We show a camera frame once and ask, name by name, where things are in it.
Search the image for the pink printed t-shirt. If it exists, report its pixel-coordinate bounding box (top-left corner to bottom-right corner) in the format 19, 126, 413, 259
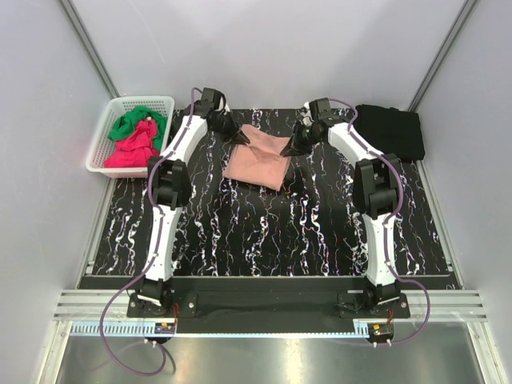
222, 124, 290, 191

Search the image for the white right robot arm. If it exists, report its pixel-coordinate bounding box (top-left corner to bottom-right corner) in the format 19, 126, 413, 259
281, 98, 404, 318

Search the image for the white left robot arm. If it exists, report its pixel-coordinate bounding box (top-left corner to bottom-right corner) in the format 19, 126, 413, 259
130, 87, 250, 317

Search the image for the white plastic basket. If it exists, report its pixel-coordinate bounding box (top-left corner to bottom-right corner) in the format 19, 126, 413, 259
86, 96, 174, 178

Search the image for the red crumpled t-shirt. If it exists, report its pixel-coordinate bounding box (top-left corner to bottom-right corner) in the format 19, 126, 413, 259
104, 120, 159, 168

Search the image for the black folded t-shirt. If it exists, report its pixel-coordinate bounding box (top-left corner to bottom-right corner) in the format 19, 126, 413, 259
354, 104, 426, 162

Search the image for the green crumpled t-shirt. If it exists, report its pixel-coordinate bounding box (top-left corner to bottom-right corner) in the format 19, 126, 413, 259
108, 106, 167, 150

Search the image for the right small electronics module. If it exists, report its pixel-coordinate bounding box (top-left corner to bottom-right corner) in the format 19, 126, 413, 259
368, 322, 394, 345

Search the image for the small electronics module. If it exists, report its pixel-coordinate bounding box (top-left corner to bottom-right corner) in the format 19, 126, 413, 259
154, 322, 176, 334
368, 322, 394, 345

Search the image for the left small electronics module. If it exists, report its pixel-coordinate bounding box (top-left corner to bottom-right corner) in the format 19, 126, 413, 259
154, 322, 176, 334

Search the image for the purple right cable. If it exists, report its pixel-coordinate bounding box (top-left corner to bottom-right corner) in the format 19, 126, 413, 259
327, 98, 431, 348

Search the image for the purple cable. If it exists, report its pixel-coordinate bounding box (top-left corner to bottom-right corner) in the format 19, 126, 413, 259
99, 86, 201, 377
327, 98, 431, 348

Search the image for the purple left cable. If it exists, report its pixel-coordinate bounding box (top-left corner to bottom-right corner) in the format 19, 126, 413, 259
99, 86, 201, 377

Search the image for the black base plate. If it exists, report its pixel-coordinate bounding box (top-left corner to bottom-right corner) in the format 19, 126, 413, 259
127, 290, 410, 334

